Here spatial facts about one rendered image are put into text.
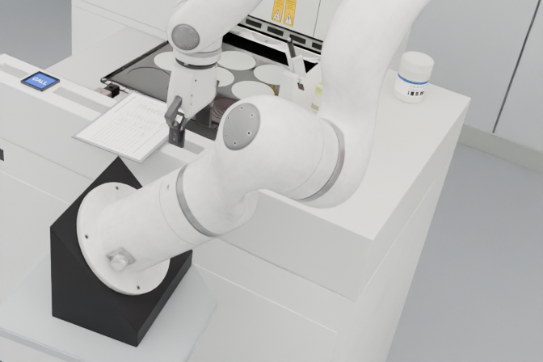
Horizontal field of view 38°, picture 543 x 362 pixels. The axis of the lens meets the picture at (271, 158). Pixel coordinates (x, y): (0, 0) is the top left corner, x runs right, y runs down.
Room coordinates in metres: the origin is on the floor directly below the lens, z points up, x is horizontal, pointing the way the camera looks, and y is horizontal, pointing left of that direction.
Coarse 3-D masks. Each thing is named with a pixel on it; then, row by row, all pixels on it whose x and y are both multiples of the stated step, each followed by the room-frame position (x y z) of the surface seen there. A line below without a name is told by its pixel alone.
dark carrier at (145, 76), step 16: (160, 48) 1.73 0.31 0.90; (224, 48) 1.78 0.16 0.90; (240, 48) 1.80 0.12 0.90; (144, 64) 1.63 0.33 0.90; (256, 64) 1.73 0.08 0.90; (272, 64) 1.74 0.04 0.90; (112, 80) 1.54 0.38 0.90; (128, 80) 1.55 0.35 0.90; (144, 80) 1.56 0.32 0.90; (160, 80) 1.57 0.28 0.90; (240, 80) 1.63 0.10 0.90; (256, 80) 1.65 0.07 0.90; (160, 96) 1.50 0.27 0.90; (224, 96) 1.55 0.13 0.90; (224, 112) 1.48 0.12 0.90
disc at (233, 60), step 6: (222, 54) 1.75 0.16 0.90; (228, 54) 1.76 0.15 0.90; (234, 54) 1.76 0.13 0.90; (240, 54) 1.77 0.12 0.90; (246, 54) 1.77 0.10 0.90; (222, 60) 1.72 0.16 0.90; (228, 60) 1.73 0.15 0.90; (234, 60) 1.73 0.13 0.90; (240, 60) 1.74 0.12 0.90; (246, 60) 1.74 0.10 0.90; (252, 60) 1.75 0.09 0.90; (228, 66) 1.69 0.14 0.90; (234, 66) 1.70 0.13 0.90; (240, 66) 1.70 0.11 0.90; (246, 66) 1.71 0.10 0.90; (252, 66) 1.71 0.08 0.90
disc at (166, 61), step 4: (168, 52) 1.72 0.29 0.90; (172, 52) 1.72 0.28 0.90; (156, 56) 1.68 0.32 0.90; (160, 56) 1.69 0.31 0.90; (164, 56) 1.69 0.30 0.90; (168, 56) 1.70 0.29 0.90; (172, 56) 1.70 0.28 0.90; (156, 60) 1.66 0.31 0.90; (160, 60) 1.67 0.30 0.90; (164, 60) 1.67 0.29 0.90; (168, 60) 1.67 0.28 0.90; (172, 60) 1.68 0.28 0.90; (156, 64) 1.64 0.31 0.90; (160, 64) 1.65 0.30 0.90; (164, 64) 1.65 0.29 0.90; (168, 64) 1.65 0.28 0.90; (172, 64) 1.66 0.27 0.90; (164, 68) 1.63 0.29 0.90; (168, 68) 1.63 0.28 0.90
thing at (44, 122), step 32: (0, 64) 1.42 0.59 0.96; (0, 96) 1.35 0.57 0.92; (32, 96) 1.32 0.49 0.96; (64, 96) 1.34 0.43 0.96; (96, 96) 1.36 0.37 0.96; (0, 128) 1.36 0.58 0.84; (32, 128) 1.32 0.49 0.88; (64, 128) 1.29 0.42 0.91; (64, 160) 1.29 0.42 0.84; (96, 160) 1.26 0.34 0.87; (128, 160) 1.23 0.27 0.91; (160, 160) 1.20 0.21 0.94; (192, 160) 1.19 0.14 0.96
